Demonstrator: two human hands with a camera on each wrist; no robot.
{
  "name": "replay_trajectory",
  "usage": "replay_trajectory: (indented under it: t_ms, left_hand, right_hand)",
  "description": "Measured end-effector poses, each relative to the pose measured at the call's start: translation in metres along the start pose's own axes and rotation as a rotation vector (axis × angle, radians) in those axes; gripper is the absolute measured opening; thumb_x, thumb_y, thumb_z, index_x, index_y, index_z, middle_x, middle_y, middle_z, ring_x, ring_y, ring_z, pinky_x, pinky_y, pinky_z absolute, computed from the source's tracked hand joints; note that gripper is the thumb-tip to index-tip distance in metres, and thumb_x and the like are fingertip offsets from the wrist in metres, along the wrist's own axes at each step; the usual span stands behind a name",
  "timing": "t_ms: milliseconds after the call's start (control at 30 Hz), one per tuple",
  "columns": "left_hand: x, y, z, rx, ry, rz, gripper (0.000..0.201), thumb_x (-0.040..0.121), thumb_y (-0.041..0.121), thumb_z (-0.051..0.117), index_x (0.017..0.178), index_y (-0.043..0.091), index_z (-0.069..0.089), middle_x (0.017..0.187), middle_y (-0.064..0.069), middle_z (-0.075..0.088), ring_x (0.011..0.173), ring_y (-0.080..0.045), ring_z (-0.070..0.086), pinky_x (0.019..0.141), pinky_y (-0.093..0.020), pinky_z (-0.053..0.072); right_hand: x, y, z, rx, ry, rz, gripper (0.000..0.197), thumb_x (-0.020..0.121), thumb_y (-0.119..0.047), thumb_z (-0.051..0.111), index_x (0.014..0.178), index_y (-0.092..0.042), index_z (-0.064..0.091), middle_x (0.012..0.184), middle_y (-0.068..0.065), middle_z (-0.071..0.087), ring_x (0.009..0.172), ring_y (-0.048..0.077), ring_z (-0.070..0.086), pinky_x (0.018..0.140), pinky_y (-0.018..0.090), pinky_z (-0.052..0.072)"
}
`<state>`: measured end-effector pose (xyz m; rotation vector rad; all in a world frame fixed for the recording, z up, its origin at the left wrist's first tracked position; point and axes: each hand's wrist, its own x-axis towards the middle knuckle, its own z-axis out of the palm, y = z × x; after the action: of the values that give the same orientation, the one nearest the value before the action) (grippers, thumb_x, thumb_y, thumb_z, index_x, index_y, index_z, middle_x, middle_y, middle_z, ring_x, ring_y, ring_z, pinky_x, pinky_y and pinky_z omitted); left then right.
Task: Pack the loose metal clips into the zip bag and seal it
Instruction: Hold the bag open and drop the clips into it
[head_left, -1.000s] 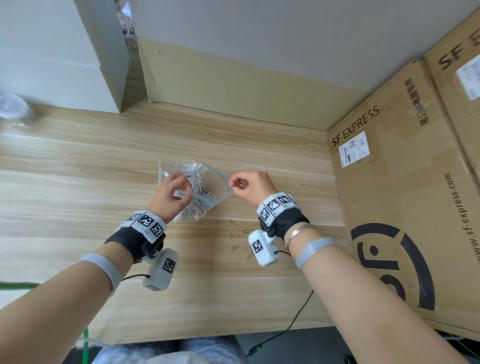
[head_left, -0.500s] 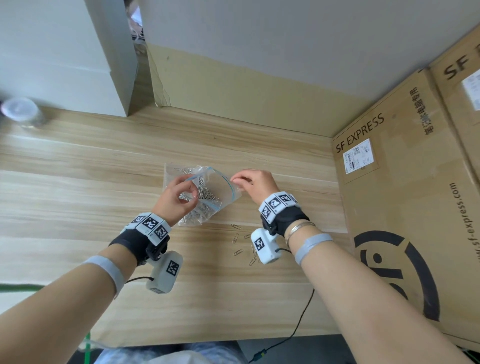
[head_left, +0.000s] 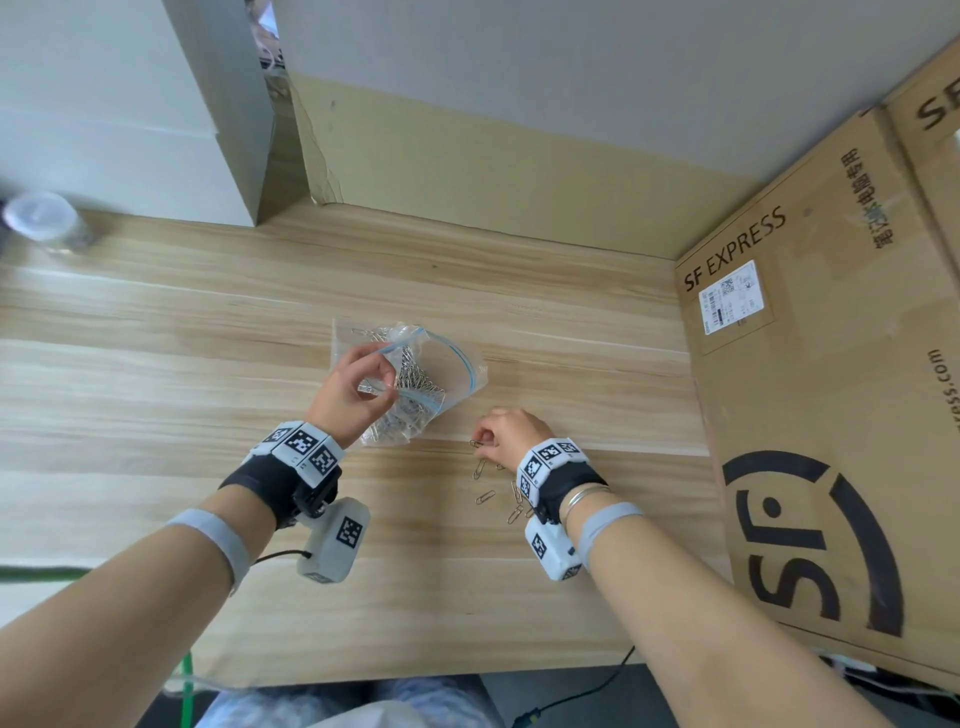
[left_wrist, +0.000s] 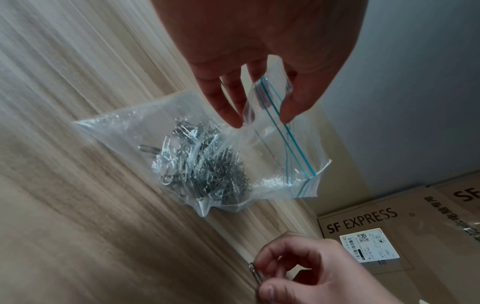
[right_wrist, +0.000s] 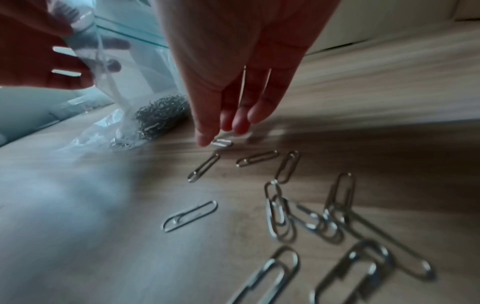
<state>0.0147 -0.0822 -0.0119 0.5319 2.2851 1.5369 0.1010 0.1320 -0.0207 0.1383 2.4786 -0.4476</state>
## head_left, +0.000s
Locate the light wooden table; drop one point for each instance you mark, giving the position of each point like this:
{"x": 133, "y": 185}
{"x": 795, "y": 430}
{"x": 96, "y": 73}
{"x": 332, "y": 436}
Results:
{"x": 150, "y": 337}

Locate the white cabinet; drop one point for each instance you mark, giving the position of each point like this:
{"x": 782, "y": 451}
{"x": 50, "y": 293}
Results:
{"x": 105, "y": 112}

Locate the white shipping label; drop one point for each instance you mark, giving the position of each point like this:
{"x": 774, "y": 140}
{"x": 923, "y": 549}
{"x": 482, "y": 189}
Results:
{"x": 731, "y": 298}

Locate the gathered bunch of paper clips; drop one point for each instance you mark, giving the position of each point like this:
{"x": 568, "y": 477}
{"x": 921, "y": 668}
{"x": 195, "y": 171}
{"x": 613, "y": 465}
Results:
{"x": 412, "y": 382}

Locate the person's right hand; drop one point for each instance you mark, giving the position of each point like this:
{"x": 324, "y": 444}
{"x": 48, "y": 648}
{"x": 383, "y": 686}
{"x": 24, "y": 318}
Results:
{"x": 514, "y": 435}

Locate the plain brown cardboard box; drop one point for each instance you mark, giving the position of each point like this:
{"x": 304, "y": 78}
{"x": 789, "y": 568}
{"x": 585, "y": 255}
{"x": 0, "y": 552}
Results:
{"x": 930, "y": 172}

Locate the wrist white camera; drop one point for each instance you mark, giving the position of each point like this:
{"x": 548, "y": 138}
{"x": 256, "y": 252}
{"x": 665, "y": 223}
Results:
{"x": 337, "y": 540}
{"x": 551, "y": 551}

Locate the tan cardboard back panel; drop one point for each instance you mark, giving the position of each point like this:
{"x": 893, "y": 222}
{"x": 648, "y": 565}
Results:
{"x": 510, "y": 180}

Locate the marker wristband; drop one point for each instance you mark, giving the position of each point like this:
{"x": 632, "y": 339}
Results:
{"x": 304, "y": 444}
{"x": 547, "y": 457}

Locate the large cardboard box round logo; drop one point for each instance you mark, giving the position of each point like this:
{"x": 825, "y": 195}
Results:
{"x": 810, "y": 405}

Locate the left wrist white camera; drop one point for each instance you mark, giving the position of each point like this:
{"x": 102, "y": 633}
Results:
{"x": 337, "y": 540}

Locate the person's left forearm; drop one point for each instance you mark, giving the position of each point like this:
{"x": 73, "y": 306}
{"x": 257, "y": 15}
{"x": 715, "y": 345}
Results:
{"x": 97, "y": 645}

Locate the clear bottle white cap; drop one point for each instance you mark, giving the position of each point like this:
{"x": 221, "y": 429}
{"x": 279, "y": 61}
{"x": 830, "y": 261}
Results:
{"x": 41, "y": 214}

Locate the person's left hand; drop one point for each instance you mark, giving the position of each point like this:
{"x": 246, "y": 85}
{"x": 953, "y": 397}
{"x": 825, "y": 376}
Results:
{"x": 341, "y": 405}

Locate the left marker wristband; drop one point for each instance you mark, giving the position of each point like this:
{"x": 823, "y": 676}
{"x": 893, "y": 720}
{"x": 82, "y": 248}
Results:
{"x": 304, "y": 444}

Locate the pile of silver paper clips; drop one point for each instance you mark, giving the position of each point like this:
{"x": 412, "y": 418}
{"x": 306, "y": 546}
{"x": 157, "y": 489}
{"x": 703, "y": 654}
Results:
{"x": 485, "y": 497}

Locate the person's right forearm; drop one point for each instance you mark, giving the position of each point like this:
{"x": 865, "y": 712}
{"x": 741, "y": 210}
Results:
{"x": 712, "y": 645}

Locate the person's legs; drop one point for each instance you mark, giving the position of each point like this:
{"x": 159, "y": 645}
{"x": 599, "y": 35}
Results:
{"x": 420, "y": 705}

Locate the right marker wristband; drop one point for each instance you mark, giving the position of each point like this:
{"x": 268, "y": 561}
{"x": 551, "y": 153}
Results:
{"x": 547, "y": 457}

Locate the clear zip plastic bag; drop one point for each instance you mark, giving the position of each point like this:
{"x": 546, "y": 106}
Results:
{"x": 457, "y": 367}

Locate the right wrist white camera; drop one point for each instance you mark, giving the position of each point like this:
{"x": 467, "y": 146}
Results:
{"x": 551, "y": 551}

